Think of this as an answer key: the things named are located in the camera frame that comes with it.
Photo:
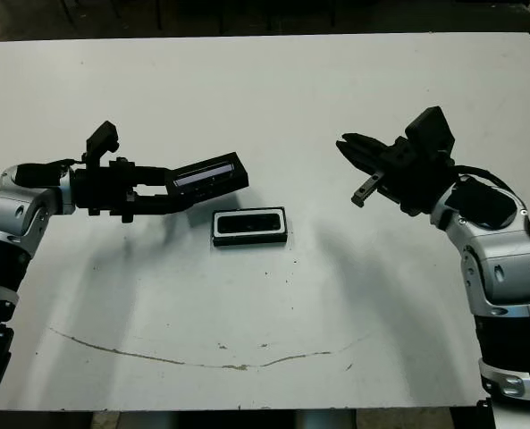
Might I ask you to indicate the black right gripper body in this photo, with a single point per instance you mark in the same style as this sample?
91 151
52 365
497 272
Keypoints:
421 183

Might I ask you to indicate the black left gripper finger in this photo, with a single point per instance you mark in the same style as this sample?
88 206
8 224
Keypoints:
153 175
162 204

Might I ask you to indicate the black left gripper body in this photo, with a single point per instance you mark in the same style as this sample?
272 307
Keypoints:
106 190

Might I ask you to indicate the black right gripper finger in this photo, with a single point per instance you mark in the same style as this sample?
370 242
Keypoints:
369 144
372 161

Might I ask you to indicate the black box lid with window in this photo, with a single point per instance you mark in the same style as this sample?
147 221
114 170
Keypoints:
220 179

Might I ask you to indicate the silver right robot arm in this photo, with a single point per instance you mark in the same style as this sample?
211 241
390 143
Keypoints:
506 268

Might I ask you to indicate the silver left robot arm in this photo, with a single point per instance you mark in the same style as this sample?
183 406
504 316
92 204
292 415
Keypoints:
10 214

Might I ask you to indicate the black box base white insert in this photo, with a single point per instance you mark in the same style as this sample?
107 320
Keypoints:
249 241

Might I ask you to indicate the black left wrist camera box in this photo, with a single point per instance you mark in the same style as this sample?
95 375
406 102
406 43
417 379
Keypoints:
101 143

